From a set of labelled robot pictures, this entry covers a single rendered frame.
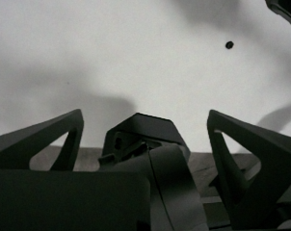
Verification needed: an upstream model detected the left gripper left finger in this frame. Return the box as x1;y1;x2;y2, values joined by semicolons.
0;109;85;171

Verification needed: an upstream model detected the black hex nut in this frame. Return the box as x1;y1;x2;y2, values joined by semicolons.
225;41;234;50

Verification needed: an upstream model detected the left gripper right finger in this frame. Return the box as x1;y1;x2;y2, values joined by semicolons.
206;110;291;230

